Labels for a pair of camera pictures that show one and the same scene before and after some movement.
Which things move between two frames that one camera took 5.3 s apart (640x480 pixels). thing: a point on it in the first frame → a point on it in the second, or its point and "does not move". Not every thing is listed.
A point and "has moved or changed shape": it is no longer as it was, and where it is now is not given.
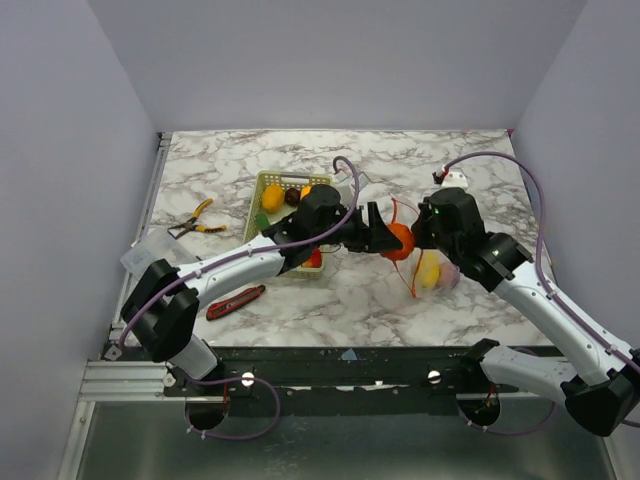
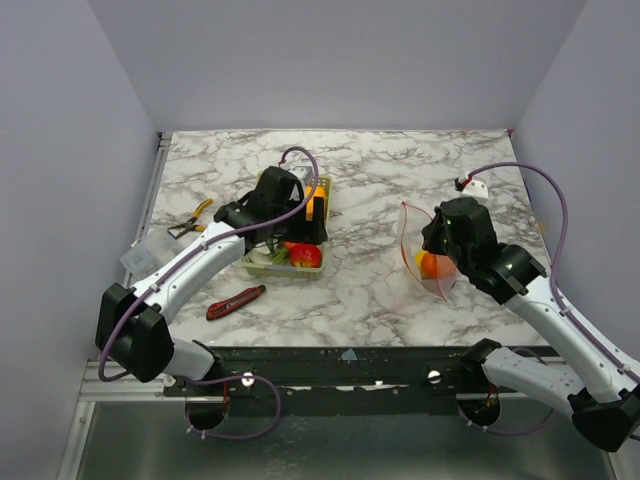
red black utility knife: x=220 y=307 does not move
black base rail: x=417 y=380 does not move
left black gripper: x=372 y=238 → x=308 y=231
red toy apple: x=315 y=260 does not move
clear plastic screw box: x=159 y=245 does not move
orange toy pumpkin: x=405 y=234 → x=437 y=267
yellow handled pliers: x=178 y=230 does not move
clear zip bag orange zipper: x=423 y=271 has moved or changed shape
